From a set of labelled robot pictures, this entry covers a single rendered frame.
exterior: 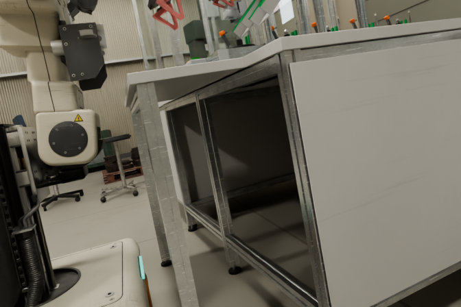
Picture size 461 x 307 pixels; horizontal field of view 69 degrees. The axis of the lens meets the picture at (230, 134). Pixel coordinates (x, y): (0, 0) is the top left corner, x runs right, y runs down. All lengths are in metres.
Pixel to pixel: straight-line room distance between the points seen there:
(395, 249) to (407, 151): 0.26
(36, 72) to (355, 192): 0.95
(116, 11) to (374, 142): 9.07
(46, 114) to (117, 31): 8.51
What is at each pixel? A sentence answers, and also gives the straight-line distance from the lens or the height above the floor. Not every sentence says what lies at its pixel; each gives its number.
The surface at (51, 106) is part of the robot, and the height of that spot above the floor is 0.82.
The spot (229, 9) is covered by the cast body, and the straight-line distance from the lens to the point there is 1.59.
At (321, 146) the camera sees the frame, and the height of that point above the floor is 0.60.
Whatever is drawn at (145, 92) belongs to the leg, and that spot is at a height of 0.81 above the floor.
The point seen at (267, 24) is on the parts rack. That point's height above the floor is 1.03.
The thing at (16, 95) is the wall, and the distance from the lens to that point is 9.54.
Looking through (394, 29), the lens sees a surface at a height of 0.85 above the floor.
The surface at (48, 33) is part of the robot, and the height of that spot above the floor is 1.04.
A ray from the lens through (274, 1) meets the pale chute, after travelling 1.14.
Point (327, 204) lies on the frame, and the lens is 0.85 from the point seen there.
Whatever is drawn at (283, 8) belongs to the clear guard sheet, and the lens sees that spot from 3.14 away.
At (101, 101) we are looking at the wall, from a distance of 9.24.
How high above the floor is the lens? 0.72
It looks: 4 degrees down
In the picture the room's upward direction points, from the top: 11 degrees counter-clockwise
